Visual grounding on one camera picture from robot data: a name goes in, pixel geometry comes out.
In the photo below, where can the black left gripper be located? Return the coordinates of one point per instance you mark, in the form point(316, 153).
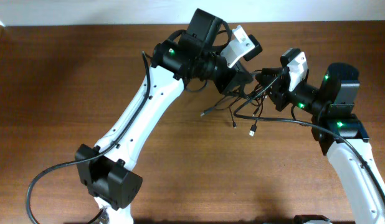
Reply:
point(235, 79)

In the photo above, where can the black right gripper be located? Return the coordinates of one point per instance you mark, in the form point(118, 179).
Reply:
point(279, 93)

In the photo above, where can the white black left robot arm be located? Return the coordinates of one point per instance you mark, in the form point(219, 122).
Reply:
point(207, 50)

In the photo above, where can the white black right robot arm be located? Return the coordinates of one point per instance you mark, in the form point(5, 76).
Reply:
point(341, 135)

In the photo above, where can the black object at bottom edge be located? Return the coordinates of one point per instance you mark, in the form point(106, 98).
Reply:
point(311, 219)

